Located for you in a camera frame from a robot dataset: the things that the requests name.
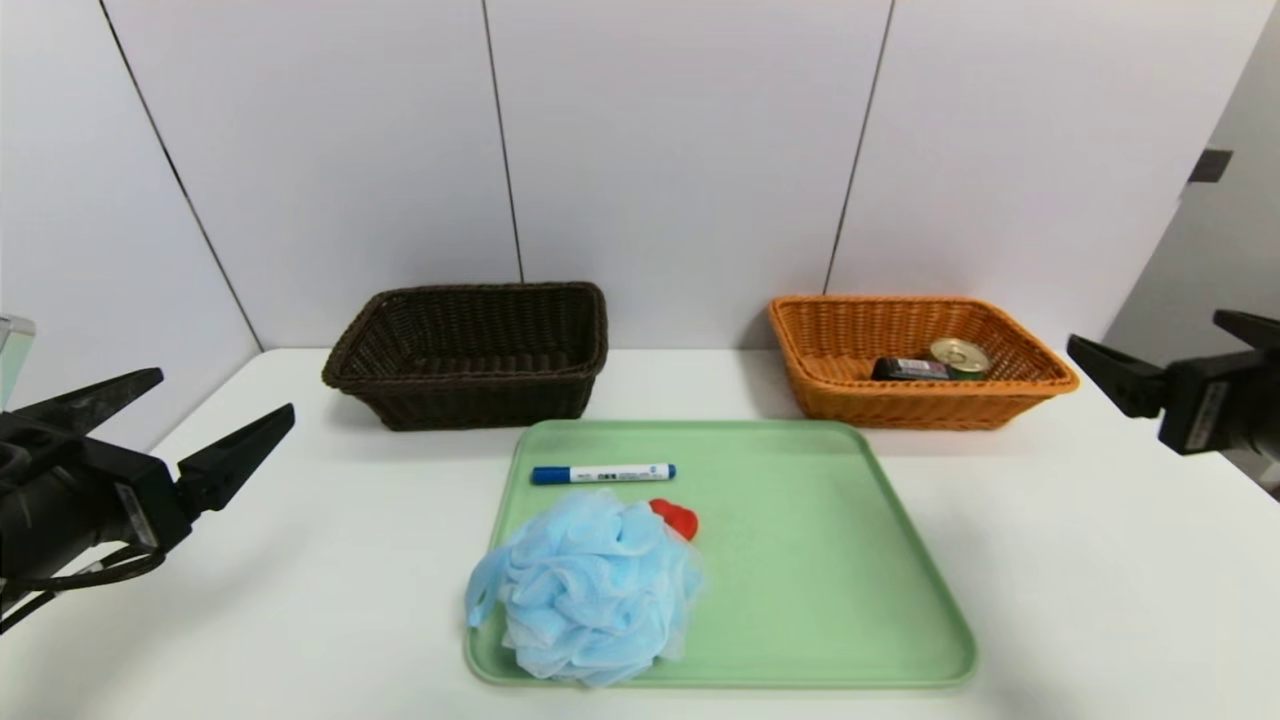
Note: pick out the blue mesh bath loofah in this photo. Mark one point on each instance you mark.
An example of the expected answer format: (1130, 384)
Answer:
(590, 590)

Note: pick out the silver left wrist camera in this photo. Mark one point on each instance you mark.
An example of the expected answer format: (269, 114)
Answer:
(12, 360)

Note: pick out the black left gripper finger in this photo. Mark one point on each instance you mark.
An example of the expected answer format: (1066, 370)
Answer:
(90, 400)
(235, 460)

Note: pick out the tin can with pull tab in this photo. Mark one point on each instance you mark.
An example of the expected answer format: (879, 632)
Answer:
(962, 355)

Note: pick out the red rubber duck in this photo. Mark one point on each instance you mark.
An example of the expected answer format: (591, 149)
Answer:
(680, 518)

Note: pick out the dark brown wicker basket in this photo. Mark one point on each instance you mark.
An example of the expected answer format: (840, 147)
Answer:
(470, 400)

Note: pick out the orange wicker basket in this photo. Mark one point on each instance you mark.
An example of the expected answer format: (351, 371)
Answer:
(900, 405)

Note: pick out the blue whiteboard marker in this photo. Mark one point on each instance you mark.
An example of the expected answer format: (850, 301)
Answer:
(600, 474)

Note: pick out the black wall fixture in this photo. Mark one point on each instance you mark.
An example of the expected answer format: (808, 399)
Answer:
(1210, 167)

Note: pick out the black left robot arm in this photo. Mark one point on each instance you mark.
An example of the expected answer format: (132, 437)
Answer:
(40, 500)

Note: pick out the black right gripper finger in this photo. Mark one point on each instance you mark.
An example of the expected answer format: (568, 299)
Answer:
(1255, 330)
(1125, 378)

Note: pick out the green plastic tray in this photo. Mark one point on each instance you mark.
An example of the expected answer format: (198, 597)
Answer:
(800, 600)

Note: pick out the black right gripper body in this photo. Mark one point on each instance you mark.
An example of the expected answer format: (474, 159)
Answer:
(1203, 404)

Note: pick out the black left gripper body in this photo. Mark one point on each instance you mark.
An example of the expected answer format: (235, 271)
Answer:
(143, 498)

